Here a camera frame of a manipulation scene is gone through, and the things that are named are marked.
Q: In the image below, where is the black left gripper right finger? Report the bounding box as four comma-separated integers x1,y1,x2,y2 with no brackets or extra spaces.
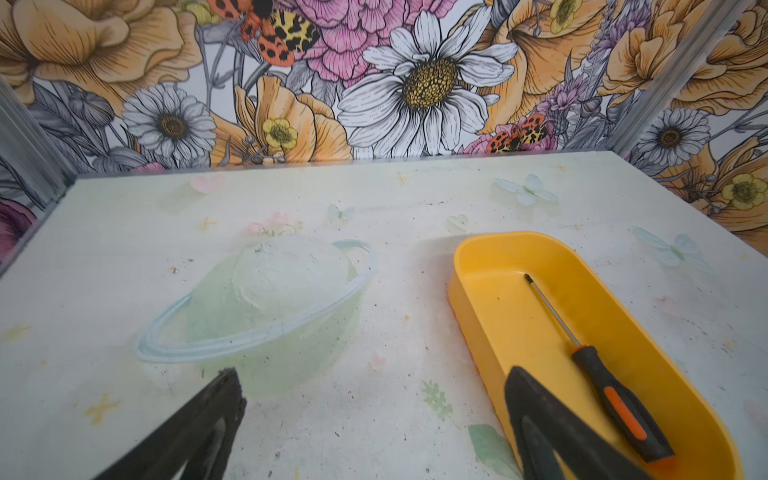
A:
504,366,649,479

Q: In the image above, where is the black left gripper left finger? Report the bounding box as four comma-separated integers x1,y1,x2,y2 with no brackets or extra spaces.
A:
97,368,247,479

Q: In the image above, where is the black orange screwdriver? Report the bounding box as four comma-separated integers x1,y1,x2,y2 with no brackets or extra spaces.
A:
523,273,675,463

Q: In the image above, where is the yellow oval plastic bin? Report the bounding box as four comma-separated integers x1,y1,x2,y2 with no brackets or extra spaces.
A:
448,232,744,479

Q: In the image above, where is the aluminium corner frame post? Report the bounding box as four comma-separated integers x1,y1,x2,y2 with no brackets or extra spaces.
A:
1,80,77,210

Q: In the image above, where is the right aluminium corner post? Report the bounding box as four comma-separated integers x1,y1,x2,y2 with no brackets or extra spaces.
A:
602,1,750,157

